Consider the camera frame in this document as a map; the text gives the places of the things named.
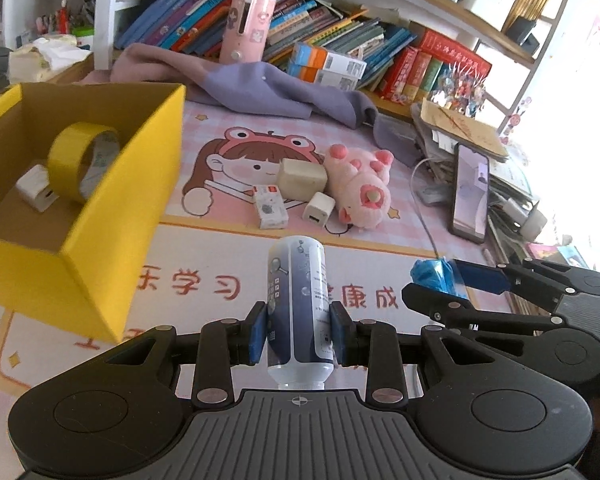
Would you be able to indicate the blue plastic wrapper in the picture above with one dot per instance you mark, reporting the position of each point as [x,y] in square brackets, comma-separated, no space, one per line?
[430,272]

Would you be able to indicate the stack of papers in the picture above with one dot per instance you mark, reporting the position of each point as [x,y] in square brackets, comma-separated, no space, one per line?
[510,185]

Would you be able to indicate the cream cloth covered box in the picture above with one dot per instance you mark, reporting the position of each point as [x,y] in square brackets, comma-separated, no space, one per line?
[45,60]

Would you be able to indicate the white storage box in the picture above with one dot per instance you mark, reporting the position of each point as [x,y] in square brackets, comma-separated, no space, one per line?
[490,2]

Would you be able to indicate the pink cylindrical tumbler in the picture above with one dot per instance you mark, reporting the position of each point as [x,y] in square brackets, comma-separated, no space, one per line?
[245,25]

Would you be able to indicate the row of thick dictionaries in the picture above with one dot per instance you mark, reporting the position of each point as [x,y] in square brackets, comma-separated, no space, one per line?
[412,75]

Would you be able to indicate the beige rectangular block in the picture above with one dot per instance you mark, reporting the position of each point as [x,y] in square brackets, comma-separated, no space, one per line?
[300,177]

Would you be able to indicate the yellow cardboard box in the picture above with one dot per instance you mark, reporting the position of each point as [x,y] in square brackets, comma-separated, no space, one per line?
[125,240]

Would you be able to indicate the pink checked cartoon tablecloth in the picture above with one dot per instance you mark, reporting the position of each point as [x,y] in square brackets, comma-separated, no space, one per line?
[205,280]

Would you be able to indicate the pink pig plush toy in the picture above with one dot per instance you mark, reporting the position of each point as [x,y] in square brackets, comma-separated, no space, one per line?
[360,185]

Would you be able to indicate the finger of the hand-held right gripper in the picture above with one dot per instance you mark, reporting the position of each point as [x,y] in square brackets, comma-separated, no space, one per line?
[445,307]
[482,277]

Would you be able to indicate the brown paper envelope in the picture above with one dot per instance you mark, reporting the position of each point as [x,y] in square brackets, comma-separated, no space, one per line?
[465,127]

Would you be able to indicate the assorted stationery items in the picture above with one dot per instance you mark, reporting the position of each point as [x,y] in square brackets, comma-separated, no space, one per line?
[55,15]

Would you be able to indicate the orange blue white carton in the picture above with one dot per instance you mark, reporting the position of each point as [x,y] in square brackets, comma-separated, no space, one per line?
[325,79]
[330,59]

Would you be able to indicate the white wall plug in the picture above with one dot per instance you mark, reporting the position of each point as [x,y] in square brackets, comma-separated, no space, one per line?
[527,220]

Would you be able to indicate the dark blue labelled bottle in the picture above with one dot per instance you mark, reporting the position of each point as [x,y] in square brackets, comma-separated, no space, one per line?
[300,300]

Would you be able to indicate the large white power adapter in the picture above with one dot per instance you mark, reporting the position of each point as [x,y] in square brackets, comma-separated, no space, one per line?
[35,187]

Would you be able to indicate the colourful cartoon figure stands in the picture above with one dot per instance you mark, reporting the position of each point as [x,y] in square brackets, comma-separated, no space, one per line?
[460,87]

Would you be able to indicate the grey phone stand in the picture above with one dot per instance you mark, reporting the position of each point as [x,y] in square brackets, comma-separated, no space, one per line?
[432,195]

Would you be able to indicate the small white red-label box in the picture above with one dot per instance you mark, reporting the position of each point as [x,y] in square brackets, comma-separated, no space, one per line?
[271,210]

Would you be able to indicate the yellow tape roll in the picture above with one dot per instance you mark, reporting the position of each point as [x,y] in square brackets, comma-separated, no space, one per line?
[67,155]

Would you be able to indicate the small black box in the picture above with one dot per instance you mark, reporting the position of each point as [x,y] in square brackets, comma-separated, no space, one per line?
[522,35]

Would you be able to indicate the red boxed book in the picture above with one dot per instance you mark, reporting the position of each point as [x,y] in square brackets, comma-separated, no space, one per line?
[455,52]

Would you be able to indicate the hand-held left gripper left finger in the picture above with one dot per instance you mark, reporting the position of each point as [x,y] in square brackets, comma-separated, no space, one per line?
[257,335]

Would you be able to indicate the purple and pink garment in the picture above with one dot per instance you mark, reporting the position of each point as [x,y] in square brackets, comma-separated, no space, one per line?
[250,85]

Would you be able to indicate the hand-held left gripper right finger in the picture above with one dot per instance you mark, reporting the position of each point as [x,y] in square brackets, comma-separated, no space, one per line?
[339,335]

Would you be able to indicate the black smartphone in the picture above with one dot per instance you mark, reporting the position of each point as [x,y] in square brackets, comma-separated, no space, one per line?
[470,195]

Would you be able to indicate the row of colourful thin books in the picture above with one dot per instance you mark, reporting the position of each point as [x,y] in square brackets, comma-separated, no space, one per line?
[190,15]

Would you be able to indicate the small white charger cube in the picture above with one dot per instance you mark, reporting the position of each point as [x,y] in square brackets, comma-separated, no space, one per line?
[319,208]

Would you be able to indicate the white bookshelf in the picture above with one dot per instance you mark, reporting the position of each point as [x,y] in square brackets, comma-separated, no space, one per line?
[105,20]

